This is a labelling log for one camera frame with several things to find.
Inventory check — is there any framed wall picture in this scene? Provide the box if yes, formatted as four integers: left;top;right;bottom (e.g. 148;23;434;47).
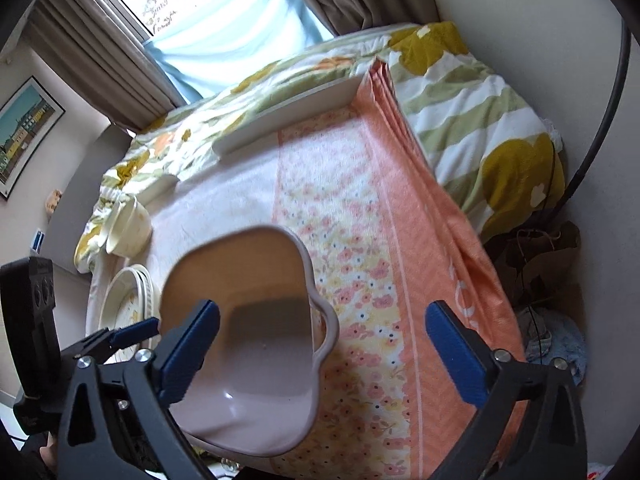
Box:
0;76;67;200

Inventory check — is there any grey bed headboard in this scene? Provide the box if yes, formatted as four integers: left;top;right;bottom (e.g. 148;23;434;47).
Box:
47;125;132;273

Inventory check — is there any white tablecloth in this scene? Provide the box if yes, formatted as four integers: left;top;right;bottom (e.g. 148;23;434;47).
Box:
87;127;306;341

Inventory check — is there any pale yellow bowl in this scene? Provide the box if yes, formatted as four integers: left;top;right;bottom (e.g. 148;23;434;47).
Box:
106;192;138;241

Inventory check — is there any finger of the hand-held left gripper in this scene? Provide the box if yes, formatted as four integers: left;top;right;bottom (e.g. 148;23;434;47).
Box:
64;316;162;362

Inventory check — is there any light blue hanging cloth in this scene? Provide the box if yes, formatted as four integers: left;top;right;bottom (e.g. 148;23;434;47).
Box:
144;0;335;106

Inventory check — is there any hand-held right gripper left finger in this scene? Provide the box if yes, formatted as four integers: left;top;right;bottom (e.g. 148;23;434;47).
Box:
57;299;222;480

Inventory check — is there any white bowl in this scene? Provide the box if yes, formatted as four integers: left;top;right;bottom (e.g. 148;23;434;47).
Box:
105;194;154;256

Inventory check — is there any blue patterned cloth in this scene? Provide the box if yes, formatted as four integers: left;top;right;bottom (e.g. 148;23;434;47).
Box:
520;310;586;386

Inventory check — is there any orange floral cloth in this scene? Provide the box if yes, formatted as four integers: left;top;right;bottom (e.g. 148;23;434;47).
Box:
269;57;532;480

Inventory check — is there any floral striped blanket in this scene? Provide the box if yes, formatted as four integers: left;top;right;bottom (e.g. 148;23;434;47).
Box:
74;20;567;273

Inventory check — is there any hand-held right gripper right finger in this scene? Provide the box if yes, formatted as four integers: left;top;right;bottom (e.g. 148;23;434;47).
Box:
424;300;589;480

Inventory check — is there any pink square dish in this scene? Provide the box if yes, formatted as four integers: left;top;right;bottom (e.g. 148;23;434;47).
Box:
160;225;341;458

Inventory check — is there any brown paper bag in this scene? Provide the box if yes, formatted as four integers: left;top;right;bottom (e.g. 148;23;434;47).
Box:
492;220;583;307

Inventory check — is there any long white tray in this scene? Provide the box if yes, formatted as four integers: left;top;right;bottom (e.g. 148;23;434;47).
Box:
212;75;372;158

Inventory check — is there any orange stained white plate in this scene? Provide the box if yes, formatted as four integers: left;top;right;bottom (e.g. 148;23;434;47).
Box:
97;266;152;366

